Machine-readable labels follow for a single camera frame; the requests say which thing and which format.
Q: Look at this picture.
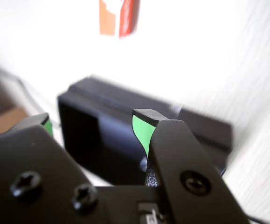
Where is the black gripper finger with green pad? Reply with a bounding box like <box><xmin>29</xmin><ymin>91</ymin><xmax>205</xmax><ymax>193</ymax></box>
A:
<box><xmin>132</xmin><ymin>108</ymin><xmax>252</xmax><ymax>224</ymax></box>
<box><xmin>0</xmin><ymin>112</ymin><xmax>98</xmax><ymax>224</ymax></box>

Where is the black storage box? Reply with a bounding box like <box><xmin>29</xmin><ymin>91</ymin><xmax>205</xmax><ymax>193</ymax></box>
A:
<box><xmin>68</xmin><ymin>77</ymin><xmax>234</xmax><ymax>174</ymax></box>

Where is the large brown cardboard box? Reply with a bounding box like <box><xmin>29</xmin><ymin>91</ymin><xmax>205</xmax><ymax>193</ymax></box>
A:
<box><xmin>0</xmin><ymin>106</ymin><xmax>29</xmax><ymax>138</ymax></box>

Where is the red white printed box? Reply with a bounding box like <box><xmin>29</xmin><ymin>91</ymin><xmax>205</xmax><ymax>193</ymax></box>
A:
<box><xmin>99</xmin><ymin>0</ymin><xmax>141</xmax><ymax>39</ymax></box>

